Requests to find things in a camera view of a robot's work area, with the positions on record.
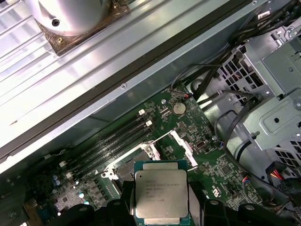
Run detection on silver CPU chip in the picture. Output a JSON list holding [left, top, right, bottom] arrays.
[[133, 161, 190, 226]]

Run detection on thin black wire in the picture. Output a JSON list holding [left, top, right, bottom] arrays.
[[171, 63, 223, 95]]

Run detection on silver coin cell battery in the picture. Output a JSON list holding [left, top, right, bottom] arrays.
[[173, 102, 186, 116]]

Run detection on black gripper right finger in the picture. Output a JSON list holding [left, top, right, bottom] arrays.
[[189, 182, 290, 226]]

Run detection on CPU socket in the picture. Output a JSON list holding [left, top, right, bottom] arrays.
[[101, 142, 163, 189]]

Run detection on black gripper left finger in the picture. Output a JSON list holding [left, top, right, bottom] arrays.
[[58, 180, 137, 226]]

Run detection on square brown base plate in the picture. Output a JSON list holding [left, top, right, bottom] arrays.
[[35, 4, 131, 57]]

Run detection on green motherboard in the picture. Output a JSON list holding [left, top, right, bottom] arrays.
[[0, 81, 261, 226]]

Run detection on silver metal drive cage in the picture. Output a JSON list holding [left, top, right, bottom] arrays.
[[218, 23, 301, 165]]

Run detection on black PC case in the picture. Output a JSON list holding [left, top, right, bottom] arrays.
[[0, 0, 301, 226]]

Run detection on black power plug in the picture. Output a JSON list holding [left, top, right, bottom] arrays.
[[265, 162, 286, 182]]

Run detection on RAM slot white clips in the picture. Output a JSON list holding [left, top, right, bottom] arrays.
[[66, 120, 153, 179], [60, 110, 145, 167]]

